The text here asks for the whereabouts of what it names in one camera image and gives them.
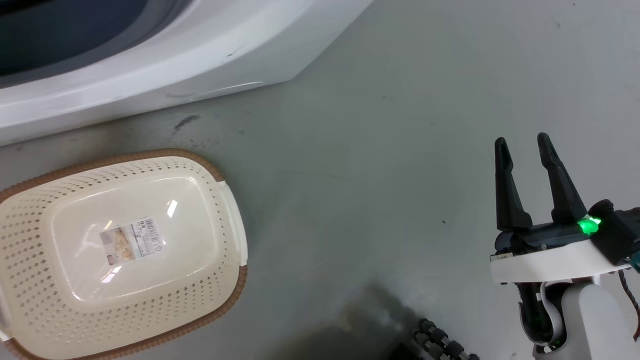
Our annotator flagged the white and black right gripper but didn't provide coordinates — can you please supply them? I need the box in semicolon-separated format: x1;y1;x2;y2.
489;132;640;286

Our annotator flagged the white washing machine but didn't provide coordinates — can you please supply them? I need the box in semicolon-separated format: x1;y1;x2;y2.
0;0;375;147

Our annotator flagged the cream perforated laundry basket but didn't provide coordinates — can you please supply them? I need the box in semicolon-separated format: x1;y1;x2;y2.
0;148;249;360

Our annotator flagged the paper label sticker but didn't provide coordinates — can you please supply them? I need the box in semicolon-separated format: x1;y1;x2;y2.
99;216;166;266

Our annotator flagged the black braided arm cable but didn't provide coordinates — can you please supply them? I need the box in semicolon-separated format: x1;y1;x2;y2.
619;269;640;342

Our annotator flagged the black corrugated base hose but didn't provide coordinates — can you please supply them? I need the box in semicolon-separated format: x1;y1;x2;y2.
414;318;481;360

